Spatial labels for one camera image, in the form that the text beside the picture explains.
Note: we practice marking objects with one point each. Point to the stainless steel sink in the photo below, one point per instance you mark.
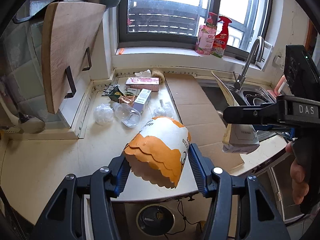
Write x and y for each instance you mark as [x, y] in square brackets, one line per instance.
[246, 96]

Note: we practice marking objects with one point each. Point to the right hand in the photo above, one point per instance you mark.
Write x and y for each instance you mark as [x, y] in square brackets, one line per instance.
[300, 187]

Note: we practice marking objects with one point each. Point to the brown cardboard sheet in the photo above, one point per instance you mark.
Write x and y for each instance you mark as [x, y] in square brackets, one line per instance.
[200, 117]

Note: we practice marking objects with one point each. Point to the orange white paper bag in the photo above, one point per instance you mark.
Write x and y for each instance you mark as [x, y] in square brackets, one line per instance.
[158, 152]

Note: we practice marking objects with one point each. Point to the crumpled clear plastic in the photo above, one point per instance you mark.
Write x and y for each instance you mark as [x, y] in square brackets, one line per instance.
[103, 114]

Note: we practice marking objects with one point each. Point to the wooden cutting board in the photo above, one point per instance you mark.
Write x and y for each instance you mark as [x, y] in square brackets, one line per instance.
[69, 29]

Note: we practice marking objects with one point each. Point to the orange object on sill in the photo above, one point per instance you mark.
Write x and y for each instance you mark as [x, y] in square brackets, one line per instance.
[121, 51]

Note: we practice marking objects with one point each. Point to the round trash bin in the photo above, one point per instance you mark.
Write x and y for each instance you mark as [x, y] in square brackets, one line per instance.
[155, 220]

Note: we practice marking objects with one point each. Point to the clear plastic wrap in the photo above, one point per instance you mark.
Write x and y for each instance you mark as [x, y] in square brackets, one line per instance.
[164, 109]

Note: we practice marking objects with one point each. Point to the clear plastic bottle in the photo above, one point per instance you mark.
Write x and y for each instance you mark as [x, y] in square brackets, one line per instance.
[129, 116]

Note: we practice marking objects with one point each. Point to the pink strawberry box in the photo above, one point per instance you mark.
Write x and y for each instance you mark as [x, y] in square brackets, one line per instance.
[150, 83]

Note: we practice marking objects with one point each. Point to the beige sponge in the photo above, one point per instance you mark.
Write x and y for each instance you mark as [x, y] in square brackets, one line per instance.
[159, 74]

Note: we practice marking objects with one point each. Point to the red spray bottle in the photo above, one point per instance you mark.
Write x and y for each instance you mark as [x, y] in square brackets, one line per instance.
[221, 38]

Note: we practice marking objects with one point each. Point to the dark green snack wrapper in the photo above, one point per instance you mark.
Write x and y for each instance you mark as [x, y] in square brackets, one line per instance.
[113, 92]

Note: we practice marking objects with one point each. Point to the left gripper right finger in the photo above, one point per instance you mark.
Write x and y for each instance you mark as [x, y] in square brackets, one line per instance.
[257, 217]

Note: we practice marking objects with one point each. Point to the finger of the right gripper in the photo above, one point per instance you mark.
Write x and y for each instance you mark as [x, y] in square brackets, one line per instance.
[265, 114]

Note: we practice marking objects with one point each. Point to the white blue small box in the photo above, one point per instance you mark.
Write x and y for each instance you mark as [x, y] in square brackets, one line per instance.
[142, 100]

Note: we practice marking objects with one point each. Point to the white ladle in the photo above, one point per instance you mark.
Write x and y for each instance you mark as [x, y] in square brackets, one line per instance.
[28, 123]

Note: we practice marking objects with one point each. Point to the window frame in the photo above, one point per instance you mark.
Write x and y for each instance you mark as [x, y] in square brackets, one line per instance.
[176, 23]

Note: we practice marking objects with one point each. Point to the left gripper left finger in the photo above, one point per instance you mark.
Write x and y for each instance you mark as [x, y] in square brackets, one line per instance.
[63, 217]

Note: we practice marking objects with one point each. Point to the white tissue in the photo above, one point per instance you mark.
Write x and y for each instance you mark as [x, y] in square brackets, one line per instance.
[144, 74]

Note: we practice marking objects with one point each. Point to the chrome faucet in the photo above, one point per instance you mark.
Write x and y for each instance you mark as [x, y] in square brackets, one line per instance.
[257, 51]

